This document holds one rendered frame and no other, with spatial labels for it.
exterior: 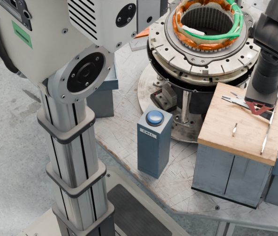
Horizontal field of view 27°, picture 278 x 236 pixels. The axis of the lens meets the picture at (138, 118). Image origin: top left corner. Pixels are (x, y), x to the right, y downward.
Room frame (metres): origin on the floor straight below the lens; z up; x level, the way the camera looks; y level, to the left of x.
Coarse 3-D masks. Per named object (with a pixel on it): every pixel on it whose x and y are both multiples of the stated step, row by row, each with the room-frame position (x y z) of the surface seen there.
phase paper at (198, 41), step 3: (189, 36) 1.06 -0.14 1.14; (192, 36) 1.05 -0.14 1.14; (192, 39) 1.05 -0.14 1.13; (195, 39) 1.05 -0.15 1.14; (198, 39) 1.04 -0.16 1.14; (201, 39) 1.04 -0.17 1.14; (195, 42) 1.05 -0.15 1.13; (198, 42) 1.04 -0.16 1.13; (201, 42) 1.04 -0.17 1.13; (204, 42) 1.04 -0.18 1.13; (207, 42) 1.04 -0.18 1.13
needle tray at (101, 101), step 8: (112, 72) 1.02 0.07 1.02; (104, 80) 0.97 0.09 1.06; (112, 80) 0.97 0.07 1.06; (104, 88) 0.96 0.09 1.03; (112, 88) 0.97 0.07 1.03; (88, 96) 1.03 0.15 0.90; (96, 96) 1.03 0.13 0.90; (104, 96) 1.04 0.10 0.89; (112, 96) 1.04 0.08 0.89; (88, 104) 1.03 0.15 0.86; (96, 104) 1.03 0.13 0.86; (104, 104) 1.04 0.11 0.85; (112, 104) 1.04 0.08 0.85; (96, 112) 1.03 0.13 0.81; (104, 112) 1.04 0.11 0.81; (112, 112) 1.04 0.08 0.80
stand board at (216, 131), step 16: (208, 112) 0.86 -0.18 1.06; (224, 112) 0.86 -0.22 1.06; (240, 112) 0.86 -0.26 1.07; (208, 128) 0.81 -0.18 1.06; (224, 128) 0.81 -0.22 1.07; (240, 128) 0.81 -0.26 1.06; (256, 128) 0.81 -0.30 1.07; (272, 128) 0.81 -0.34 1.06; (208, 144) 0.77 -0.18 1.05; (224, 144) 0.76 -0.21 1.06; (240, 144) 0.76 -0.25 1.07; (256, 144) 0.76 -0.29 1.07; (272, 144) 0.76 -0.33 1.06; (256, 160) 0.73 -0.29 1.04; (272, 160) 0.72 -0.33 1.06
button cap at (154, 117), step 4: (152, 112) 0.87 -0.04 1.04; (156, 112) 0.87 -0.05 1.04; (148, 116) 0.86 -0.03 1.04; (152, 116) 0.86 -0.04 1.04; (156, 116) 0.86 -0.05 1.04; (160, 116) 0.86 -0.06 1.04; (148, 120) 0.85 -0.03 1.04; (152, 120) 0.85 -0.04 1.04; (156, 120) 0.85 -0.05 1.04; (160, 120) 0.85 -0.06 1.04; (156, 124) 0.84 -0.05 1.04
